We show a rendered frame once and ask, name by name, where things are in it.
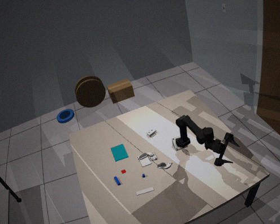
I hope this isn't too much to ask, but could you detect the teal flat plate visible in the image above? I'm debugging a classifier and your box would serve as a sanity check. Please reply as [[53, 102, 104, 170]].
[[111, 144, 129, 161]]

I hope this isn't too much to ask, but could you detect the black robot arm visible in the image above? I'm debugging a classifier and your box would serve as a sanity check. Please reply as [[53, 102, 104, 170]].
[[175, 115, 223, 154]]

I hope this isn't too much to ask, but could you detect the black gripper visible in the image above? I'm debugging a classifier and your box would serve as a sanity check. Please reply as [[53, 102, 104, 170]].
[[211, 132, 239, 166]]

